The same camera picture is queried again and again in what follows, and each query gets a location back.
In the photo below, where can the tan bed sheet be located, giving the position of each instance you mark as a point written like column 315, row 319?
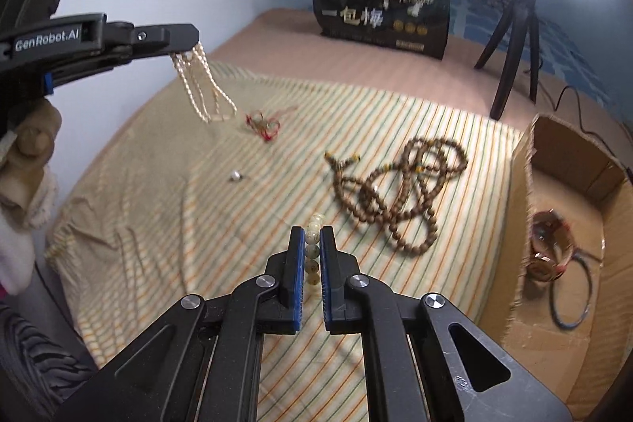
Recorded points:
column 460, row 76

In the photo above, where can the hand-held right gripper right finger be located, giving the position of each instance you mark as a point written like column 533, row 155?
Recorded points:
column 325, row 278

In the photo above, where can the striped beige cloth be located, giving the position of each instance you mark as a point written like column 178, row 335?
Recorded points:
column 198, row 214

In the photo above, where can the black tripod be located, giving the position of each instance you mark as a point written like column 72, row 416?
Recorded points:
column 512, row 51

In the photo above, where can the small silver bead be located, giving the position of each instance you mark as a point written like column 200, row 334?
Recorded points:
column 236, row 176

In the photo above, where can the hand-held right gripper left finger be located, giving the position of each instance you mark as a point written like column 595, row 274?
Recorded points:
column 296, row 278

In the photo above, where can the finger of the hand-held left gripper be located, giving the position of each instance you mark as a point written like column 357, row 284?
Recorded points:
column 163, row 37

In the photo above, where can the zebra striped cloth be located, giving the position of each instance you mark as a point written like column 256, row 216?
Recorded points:
column 34, row 362

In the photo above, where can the cardboard box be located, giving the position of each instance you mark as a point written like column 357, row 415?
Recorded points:
column 559, row 353

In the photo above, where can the person's left hand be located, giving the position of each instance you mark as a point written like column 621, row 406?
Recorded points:
column 32, row 140

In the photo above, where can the black printed bag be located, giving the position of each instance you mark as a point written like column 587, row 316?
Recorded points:
column 366, row 2

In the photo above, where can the person's left forearm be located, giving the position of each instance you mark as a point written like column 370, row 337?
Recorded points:
column 17, row 244

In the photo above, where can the thin dark bangle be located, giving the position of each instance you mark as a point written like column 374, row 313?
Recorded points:
column 556, row 311

